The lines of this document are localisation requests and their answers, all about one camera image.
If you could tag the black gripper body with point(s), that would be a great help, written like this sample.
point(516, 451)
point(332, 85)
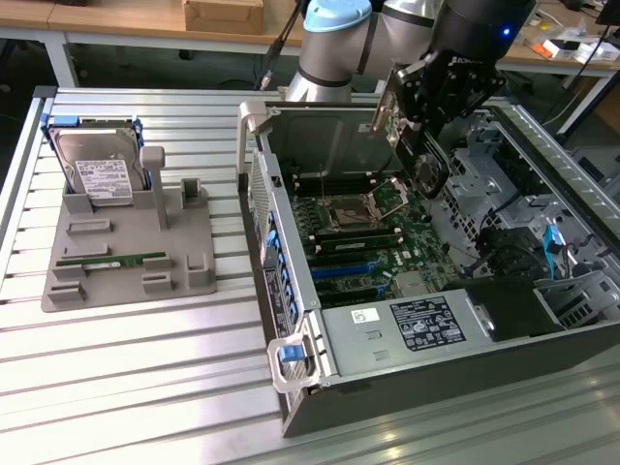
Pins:
point(465, 34)

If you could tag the graphics card with fan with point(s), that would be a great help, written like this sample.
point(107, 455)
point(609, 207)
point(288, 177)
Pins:
point(428, 169)

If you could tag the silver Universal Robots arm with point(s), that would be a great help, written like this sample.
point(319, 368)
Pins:
point(334, 48)

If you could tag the cluttered wooden desk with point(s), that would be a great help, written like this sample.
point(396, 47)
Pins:
point(528, 62)

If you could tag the silver disk bay cage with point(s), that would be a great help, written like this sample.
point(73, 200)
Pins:
point(474, 194)

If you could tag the metal socket cover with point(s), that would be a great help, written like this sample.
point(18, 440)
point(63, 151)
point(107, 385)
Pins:
point(391, 196)

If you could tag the thin socket locking lever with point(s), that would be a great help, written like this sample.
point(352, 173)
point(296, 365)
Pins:
point(323, 181)

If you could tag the CPU socket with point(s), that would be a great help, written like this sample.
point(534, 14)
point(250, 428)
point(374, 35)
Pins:
point(348, 213)

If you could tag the black monitor stand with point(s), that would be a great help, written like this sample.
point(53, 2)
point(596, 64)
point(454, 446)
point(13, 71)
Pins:
point(609, 9)

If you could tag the green motherboard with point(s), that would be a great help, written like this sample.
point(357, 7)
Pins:
point(416, 242)

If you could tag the installed black RAM sticks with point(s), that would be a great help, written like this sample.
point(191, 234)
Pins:
point(358, 235)

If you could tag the blue expansion slot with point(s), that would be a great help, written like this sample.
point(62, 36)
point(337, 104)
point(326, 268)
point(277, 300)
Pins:
point(339, 271)

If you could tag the silver chipset heatsink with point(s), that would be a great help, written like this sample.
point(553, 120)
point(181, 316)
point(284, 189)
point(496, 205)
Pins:
point(412, 286)

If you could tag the brown cardboard box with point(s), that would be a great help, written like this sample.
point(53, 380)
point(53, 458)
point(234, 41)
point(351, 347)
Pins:
point(223, 14)

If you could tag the black fan shroud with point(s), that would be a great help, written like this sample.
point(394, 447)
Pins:
point(508, 305)

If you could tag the grey power supply unit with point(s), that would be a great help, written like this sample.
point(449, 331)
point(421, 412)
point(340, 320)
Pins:
point(349, 349)

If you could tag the blue case latch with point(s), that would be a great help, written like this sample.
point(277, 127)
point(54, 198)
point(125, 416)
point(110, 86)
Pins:
point(289, 353)

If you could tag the open black PC case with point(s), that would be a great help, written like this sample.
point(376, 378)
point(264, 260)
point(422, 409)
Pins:
point(436, 387)

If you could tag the long wooden desk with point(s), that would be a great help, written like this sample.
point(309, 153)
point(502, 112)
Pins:
point(97, 19)

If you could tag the hard disk in blue carrier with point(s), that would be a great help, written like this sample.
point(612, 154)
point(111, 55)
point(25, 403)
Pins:
point(97, 164)

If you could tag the green RAM stick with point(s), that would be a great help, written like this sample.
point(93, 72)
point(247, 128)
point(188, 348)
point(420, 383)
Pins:
point(128, 262)

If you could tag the grey parts rack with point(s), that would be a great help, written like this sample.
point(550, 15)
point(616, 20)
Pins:
point(126, 286)

